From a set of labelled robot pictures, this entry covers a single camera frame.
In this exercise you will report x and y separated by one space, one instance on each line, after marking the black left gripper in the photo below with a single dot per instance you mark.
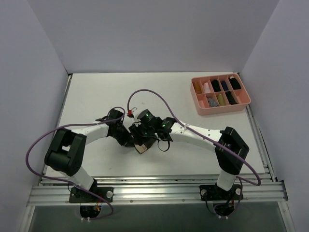
129 140

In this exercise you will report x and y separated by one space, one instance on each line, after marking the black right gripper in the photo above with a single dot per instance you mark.
139 132

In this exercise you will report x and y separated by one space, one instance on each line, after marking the brown underwear cream waistband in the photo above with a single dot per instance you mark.
143 147

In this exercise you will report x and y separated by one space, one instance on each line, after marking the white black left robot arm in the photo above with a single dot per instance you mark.
66 151

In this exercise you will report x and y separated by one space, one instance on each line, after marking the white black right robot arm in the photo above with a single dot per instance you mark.
228 146

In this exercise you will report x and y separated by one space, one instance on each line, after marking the orange rolled garment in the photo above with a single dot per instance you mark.
197 88

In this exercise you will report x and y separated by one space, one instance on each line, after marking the grey patterned rolled garment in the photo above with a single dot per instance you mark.
212 102

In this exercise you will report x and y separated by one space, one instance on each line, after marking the pink white rolled garment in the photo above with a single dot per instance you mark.
206 88

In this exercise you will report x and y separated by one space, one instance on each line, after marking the pink divided storage box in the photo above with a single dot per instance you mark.
218 94

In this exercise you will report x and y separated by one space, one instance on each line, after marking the yellow rolled garment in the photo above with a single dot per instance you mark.
221 100

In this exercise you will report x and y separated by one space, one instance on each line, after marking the dark blue rolled garment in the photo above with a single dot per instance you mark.
224 85

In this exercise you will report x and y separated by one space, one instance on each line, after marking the black rolled garment lower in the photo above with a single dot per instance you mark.
230 98

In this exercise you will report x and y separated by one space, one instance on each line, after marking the black white rolled garment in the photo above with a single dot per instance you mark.
234 83

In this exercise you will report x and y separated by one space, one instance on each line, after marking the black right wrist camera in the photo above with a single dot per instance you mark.
147 119

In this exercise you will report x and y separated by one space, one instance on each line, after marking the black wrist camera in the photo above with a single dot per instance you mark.
115 114
147 119

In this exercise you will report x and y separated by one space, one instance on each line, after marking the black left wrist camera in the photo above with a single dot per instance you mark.
115 114

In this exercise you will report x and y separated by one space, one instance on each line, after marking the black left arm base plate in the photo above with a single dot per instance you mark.
79 196

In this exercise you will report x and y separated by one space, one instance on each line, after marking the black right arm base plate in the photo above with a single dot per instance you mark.
212 192

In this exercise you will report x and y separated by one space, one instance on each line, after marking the aluminium frame rail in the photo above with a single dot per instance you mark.
155 190

